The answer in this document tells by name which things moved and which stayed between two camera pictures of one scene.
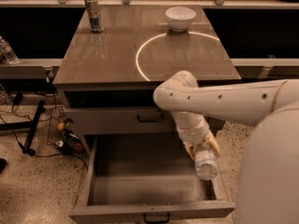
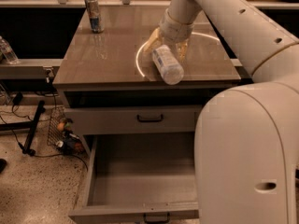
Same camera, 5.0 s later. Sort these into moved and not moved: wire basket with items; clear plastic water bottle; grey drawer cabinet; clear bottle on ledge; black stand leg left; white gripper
Moved: clear plastic water bottle; white gripper
Not moved: clear bottle on ledge; grey drawer cabinet; black stand leg left; wire basket with items
